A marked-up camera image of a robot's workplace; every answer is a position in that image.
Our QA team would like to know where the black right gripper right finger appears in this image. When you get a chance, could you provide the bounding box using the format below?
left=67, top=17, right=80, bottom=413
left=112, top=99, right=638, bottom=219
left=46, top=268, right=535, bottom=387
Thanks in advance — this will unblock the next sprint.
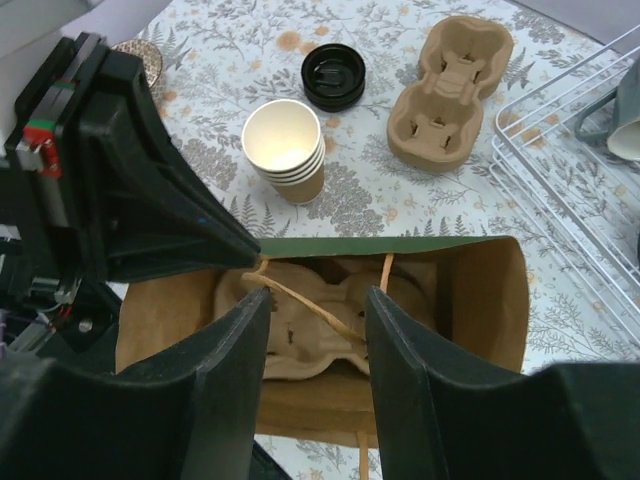
left=366, top=288, right=545, bottom=479

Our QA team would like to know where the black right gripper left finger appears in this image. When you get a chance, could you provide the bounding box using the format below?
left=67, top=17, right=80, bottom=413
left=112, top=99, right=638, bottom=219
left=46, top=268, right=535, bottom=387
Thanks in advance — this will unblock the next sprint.
left=119, top=285, right=274, bottom=480

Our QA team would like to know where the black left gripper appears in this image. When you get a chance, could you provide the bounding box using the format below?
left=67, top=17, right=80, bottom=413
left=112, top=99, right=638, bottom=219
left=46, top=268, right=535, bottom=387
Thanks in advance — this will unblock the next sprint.
left=1, top=33, right=260, bottom=359

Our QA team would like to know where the brown and green paper bag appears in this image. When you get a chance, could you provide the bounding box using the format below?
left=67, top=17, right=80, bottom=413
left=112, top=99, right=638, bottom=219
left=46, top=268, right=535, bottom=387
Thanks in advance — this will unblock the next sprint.
left=115, top=237, right=529, bottom=449

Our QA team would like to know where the stack of kraft paper cups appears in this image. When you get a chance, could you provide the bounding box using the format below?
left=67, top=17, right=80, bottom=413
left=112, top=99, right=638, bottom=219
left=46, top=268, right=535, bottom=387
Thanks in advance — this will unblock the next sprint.
left=241, top=99, right=326, bottom=205

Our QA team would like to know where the brown cardboard cup carrier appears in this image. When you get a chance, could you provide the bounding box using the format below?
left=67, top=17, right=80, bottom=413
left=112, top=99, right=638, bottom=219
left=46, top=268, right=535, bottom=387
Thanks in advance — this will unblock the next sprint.
left=213, top=257, right=436, bottom=380
left=387, top=15, right=514, bottom=173

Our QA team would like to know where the small patterned bowl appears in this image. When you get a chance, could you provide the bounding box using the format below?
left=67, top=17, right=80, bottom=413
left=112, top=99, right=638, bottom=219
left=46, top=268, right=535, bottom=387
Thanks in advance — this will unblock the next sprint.
left=112, top=39, right=166, bottom=106

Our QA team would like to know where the floral table mat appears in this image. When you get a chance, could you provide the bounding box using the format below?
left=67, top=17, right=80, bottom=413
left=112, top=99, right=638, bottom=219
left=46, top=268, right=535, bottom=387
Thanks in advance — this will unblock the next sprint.
left=114, top=0, right=640, bottom=480

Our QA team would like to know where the grey ceramic mug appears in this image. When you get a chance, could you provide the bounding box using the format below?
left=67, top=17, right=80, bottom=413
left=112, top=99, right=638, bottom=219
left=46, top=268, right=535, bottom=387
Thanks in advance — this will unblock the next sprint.
left=574, top=60, right=639, bottom=162

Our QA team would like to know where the white wire dish rack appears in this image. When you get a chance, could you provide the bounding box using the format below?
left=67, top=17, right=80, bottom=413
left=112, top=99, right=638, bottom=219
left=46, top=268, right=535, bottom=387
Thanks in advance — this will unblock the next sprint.
left=493, top=27, right=639, bottom=329

